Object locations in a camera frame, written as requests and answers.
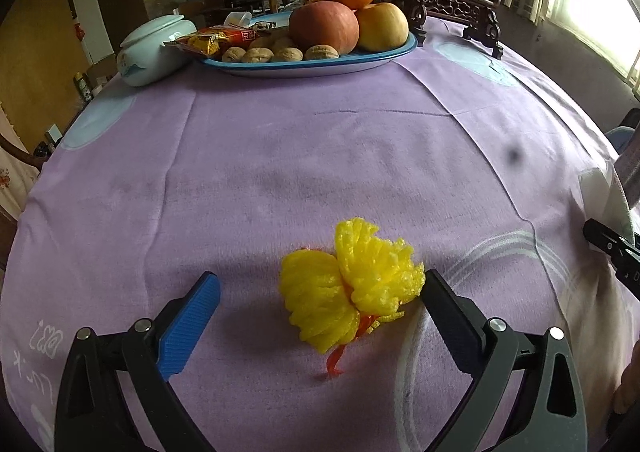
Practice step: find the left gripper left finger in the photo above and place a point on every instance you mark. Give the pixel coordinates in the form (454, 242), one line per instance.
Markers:
(91, 411)

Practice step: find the purple tablecloth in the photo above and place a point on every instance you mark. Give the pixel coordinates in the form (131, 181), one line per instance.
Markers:
(486, 167)

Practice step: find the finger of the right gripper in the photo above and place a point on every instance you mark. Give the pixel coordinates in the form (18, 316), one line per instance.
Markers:
(624, 255)

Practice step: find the yellow apple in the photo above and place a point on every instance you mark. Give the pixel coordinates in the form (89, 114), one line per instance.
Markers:
(383, 27)

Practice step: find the blue oval fruit plate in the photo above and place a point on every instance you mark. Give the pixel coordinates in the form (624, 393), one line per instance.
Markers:
(349, 63)

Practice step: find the yellow foam fruit net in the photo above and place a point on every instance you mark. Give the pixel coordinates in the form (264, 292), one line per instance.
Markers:
(334, 299)

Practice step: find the white ceramic lidded jar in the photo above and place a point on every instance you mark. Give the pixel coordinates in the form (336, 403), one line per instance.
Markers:
(147, 54)

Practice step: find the red snack packet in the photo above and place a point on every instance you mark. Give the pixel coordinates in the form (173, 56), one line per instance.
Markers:
(213, 42)

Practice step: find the red apple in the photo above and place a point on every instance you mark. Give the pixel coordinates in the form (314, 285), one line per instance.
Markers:
(324, 23)

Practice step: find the walnut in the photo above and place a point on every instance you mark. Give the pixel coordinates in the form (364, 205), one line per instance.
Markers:
(233, 55)
(288, 54)
(321, 52)
(257, 55)

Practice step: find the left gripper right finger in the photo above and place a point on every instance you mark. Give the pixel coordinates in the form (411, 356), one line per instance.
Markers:
(548, 412)

